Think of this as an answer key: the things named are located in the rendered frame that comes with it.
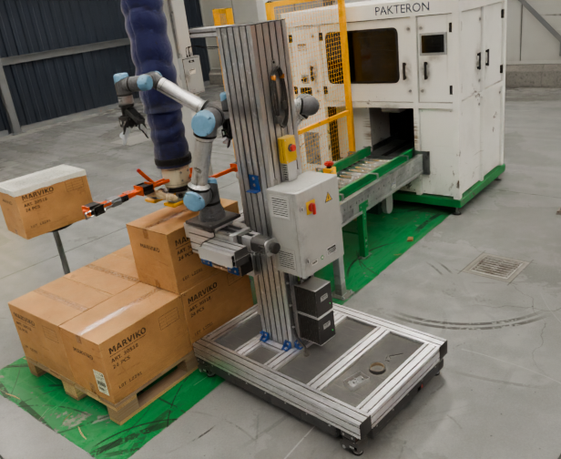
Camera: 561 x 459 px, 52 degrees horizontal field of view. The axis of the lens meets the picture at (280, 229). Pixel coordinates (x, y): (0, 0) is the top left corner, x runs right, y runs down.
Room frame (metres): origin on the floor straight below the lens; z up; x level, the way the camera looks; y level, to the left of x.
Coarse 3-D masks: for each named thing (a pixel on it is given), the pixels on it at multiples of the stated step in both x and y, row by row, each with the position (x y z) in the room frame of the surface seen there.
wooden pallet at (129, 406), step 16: (192, 352) 3.11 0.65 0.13; (32, 368) 3.29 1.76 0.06; (48, 368) 3.16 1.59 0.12; (192, 368) 3.09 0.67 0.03; (64, 384) 3.02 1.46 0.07; (144, 384) 2.82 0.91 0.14; (160, 384) 2.97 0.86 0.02; (128, 400) 2.73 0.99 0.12; (144, 400) 2.83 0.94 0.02; (112, 416) 2.70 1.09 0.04; (128, 416) 2.71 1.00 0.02
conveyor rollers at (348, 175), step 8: (360, 160) 5.46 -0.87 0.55; (368, 160) 5.48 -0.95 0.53; (376, 160) 5.43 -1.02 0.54; (384, 160) 5.37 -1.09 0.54; (344, 168) 5.26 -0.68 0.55; (352, 168) 5.29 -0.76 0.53; (360, 168) 5.24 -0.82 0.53; (368, 168) 5.18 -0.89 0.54; (344, 176) 5.04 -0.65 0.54; (352, 176) 4.99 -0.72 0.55; (360, 176) 5.03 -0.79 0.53; (344, 184) 4.82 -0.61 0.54
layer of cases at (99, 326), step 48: (48, 288) 3.46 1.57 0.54; (96, 288) 3.36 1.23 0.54; (144, 288) 3.27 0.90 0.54; (192, 288) 3.18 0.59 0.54; (240, 288) 3.49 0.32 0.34; (48, 336) 3.03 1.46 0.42; (96, 336) 2.75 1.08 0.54; (144, 336) 2.88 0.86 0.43; (192, 336) 3.13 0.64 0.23; (96, 384) 2.76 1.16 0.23
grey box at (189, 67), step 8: (192, 56) 4.90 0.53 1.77; (184, 64) 4.82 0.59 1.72; (192, 64) 4.89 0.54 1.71; (184, 72) 4.82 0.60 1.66; (192, 72) 4.88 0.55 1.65; (200, 72) 4.94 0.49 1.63; (184, 80) 4.82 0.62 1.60; (192, 80) 4.86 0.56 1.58; (200, 80) 4.93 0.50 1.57; (184, 88) 4.83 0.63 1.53; (192, 88) 4.85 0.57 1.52; (200, 88) 4.92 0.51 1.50
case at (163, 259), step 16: (176, 208) 3.57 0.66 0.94; (224, 208) 3.46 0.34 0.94; (128, 224) 3.37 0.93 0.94; (144, 224) 3.33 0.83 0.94; (160, 224) 3.29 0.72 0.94; (176, 224) 3.26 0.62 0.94; (144, 240) 3.27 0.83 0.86; (160, 240) 3.16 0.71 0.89; (176, 240) 3.16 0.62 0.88; (144, 256) 3.30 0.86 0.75; (160, 256) 3.18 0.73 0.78; (176, 256) 3.14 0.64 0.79; (192, 256) 3.23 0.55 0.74; (144, 272) 3.33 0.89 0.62; (160, 272) 3.21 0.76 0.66; (176, 272) 3.12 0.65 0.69; (192, 272) 3.21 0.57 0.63; (208, 272) 3.29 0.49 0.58; (160, 288) 3.23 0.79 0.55; (176, 288) 3.12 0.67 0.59
